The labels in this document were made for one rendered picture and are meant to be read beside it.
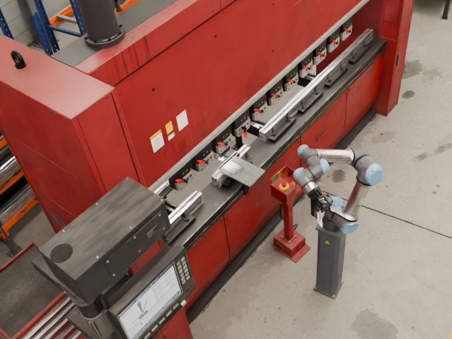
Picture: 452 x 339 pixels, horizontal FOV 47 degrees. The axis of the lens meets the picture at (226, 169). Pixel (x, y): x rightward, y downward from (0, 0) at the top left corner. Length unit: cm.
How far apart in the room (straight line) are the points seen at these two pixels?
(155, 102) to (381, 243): 242
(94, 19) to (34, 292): 169
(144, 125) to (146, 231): 77
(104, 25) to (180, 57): 51
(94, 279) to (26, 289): 128
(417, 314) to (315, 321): 74
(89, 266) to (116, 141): 61
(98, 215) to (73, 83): 59
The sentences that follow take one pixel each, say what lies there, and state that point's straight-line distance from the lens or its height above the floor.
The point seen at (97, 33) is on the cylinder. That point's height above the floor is 237.
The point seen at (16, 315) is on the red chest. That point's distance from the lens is 337.
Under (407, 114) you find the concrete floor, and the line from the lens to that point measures 570.
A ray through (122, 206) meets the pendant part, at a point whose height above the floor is 195.
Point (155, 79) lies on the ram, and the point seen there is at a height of 202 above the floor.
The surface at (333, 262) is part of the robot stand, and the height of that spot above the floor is 46.
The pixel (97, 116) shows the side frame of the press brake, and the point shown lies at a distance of 230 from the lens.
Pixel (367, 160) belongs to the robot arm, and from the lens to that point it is 314.
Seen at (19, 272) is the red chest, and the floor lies 98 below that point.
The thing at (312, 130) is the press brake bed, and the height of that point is 70.
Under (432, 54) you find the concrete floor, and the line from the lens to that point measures 662.
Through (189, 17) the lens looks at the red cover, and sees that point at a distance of 284.
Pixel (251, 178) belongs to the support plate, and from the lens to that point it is 358.
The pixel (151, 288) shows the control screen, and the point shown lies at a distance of 249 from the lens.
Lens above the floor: 359
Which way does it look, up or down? 45 degrees down
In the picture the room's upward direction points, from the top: 8 degrees counter-clockwise
